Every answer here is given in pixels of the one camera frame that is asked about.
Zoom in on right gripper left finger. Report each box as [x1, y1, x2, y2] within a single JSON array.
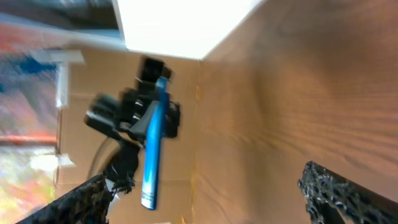
[[17, 174, 114, 224]]

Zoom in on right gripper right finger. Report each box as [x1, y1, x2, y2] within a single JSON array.
[[298, 161, 397, 224]]

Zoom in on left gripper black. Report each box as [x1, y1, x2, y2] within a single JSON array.
[[119, 89, 180, 143]]

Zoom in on Galaxy smartphone blue screen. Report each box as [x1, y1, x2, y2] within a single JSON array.
[[141, 77, 169, 210]]

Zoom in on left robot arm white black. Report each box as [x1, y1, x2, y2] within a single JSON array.
[[103, 101, 180, 194]]

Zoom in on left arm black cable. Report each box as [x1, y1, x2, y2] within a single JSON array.
[[86, 136, 113, 181]]

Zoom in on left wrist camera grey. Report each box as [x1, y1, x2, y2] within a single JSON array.
[[84, 93, 121, 141]]

